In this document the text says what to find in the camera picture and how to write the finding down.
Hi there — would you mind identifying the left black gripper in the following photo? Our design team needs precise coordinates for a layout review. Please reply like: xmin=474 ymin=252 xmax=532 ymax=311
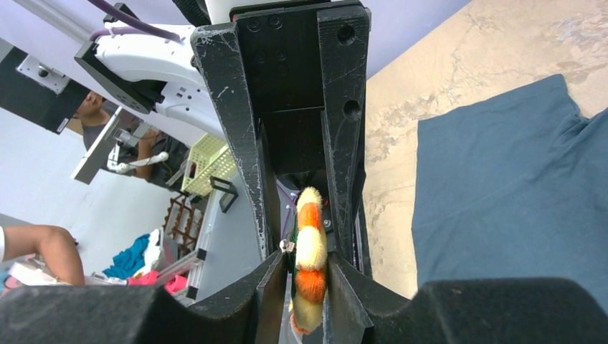
xmin=191 ymin=1 xmax=370 ymax=272

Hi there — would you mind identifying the yellow perforated basket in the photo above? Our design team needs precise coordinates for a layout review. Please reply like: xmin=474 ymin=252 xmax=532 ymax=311
xmin=181 ymin=134 xmax=236 ymax=196

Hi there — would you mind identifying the orange yellow flower brooch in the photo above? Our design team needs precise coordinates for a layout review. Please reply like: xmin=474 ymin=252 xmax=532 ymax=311
xmin=280 ymin=186 xmax=328 ymax=343

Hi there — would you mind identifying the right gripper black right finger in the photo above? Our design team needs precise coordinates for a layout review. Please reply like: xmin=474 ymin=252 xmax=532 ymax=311
xmin=328 ymin=253 xmax=607 ymax=343

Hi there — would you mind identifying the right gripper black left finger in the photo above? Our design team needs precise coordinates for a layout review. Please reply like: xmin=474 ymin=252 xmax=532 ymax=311
xmin=1 ymin=252 xmax=287 ymax=343

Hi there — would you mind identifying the blue grey t-shirt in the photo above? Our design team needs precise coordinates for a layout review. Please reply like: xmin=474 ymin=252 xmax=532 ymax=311
xmin=412 ymin=74 xmax=607 ymax=307

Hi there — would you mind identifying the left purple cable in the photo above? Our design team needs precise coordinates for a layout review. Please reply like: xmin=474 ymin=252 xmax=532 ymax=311
xmin=85 ymin=0 xmax=182 ymax=44

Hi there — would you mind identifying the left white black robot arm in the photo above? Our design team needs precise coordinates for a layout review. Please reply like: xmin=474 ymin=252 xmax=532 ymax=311
xmin=1 ymin=1 xmax=371 ymax=276

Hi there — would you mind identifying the person in background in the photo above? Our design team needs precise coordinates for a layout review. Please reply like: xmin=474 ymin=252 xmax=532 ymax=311
xmin=71 ymin=91 xmax=191 ymax=188

